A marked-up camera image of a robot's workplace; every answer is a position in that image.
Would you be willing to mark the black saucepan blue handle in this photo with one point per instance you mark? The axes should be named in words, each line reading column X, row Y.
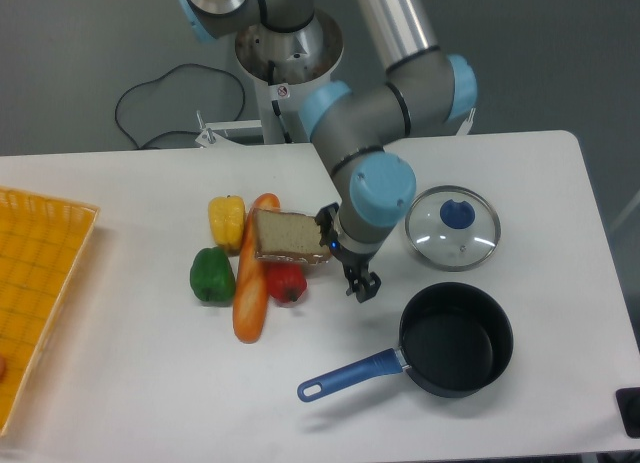
column 454, row 340

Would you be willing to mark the green bell pepper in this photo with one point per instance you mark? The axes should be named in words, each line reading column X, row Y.
column 211, row 277

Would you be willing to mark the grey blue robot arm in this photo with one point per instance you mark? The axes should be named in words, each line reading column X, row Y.
column 375, row 187

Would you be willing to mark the yellow bell pepper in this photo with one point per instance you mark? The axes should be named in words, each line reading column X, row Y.
column 227, row 222

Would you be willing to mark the bagged toast bread slice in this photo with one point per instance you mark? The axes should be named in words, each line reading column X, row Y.
column 288, row 237

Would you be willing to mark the orange baguette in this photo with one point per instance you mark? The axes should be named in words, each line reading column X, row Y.
column 251, row 297

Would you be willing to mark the glass pot lid blue knob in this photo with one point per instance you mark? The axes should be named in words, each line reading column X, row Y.
column 452, row 228

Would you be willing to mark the red bell pepper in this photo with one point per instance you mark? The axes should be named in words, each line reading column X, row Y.
column 286, row 283

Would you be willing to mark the yellow wicker basket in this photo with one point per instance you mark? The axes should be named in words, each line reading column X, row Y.
column 42, row 241

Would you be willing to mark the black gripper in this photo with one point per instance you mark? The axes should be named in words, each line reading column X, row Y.
column 354, row 255

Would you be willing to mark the black box at table edge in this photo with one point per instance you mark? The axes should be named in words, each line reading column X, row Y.
column 628, row 400

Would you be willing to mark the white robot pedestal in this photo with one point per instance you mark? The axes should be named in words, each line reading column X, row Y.
column 300, row 100

